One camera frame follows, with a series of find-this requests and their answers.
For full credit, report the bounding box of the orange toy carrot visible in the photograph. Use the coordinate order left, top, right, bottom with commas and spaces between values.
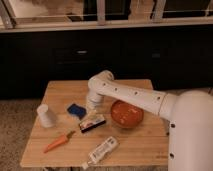
44, 131, 74, 153

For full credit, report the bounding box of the dark cabinet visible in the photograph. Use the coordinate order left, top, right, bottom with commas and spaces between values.
0, 26, 213, 99

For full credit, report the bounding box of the white tube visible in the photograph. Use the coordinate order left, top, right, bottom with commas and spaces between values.
82, 136, 119, 170

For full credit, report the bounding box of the blue sponge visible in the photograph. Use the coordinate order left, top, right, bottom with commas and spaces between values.
67, 103, 86, 120

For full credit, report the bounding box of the white paper cup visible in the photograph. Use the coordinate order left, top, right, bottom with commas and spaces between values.
37, 104, 56, 128

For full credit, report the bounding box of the orange bowl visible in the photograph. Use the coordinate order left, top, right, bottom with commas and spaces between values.
111, 100, 144, 129

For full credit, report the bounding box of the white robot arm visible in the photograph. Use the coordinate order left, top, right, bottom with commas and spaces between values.
86, 70, 213, 171

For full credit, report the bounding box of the black whiteboard eraser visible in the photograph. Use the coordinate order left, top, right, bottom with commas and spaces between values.
79, 114, 106, 133

